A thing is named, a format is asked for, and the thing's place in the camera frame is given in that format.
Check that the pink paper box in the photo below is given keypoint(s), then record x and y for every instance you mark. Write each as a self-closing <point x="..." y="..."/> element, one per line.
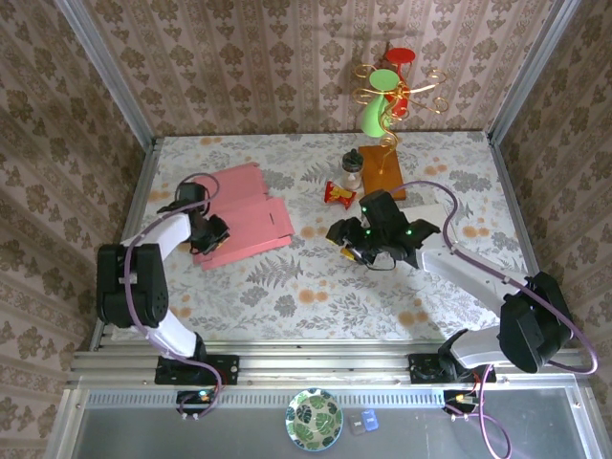
<point x="248" y="220"/>

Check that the white paper box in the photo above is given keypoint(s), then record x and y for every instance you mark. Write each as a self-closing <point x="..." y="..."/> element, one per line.
<point x="428" y="213"/>

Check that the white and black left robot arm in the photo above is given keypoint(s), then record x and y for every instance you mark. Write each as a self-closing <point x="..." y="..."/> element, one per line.
<point x="138" y="287"/>

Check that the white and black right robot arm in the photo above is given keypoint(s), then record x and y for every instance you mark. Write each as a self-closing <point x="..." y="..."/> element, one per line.
<point x="535" y="325"/>

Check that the red snack packet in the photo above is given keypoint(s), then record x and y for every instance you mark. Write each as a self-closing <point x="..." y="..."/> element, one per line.
<point x="340" y="193"/>

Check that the floral tablecloth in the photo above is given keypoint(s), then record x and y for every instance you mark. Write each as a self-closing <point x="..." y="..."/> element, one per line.
<point x="334" y="306"/>

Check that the glass jar with black lid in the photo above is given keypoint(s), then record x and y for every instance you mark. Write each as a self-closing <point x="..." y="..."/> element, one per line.
<point x="352" y="169"/>

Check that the small black controller board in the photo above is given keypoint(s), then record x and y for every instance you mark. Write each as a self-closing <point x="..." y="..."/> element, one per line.
<point x="196" y="399"/>
<point x="459" y="399"/>

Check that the small blue card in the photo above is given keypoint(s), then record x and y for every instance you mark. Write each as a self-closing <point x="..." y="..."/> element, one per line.
<point x="370" y="419"/>

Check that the leaf pattern bowl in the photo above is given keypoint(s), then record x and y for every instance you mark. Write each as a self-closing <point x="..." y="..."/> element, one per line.
<point x="314" y="419"/>

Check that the aluminium table side rail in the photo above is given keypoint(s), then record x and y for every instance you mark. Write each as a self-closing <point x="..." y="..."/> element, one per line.
<point x="507" y="181"/>
<point x="144" y="181"/>

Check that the long aluminium frame rail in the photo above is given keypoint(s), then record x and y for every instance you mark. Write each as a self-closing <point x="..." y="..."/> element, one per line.
<point x="325" y="368"/>

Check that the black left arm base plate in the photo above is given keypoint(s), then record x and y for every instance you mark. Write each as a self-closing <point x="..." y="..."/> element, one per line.
<point x="225" y="370"/>

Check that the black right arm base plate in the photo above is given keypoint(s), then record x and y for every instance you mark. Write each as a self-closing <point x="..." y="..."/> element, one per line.
<point x="421" y="370"/>

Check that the aluminium frame post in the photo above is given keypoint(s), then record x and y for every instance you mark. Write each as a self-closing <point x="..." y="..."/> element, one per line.
<point x="531" y="72"/>
<point x="107" y="72"/>

